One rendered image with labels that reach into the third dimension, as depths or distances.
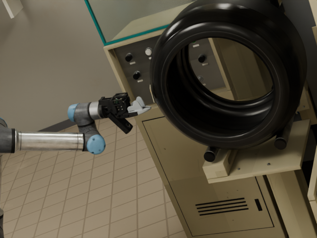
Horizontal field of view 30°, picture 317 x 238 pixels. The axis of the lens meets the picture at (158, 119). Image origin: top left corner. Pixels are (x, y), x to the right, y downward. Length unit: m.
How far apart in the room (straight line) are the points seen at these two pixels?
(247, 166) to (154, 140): 0.87
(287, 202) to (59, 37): 3.70
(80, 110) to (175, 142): 0.74
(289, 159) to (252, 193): 0.86
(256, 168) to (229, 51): 0.51
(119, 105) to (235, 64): 0.51
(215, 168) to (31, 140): 0.72
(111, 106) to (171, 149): 0.77
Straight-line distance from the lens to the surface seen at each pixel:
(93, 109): 2.42
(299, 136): 2.40
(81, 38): 5.94
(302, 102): 2.47
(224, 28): 2.01
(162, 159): 3.12
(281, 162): 2.26
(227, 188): 3.10
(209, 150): 2.26
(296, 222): 2.83
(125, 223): 3.98
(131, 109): 2.36
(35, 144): 2.33
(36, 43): 6.00
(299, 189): 2.72
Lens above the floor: 1.89
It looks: 20 degrees down
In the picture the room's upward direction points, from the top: 23 degrees counter-clockwise
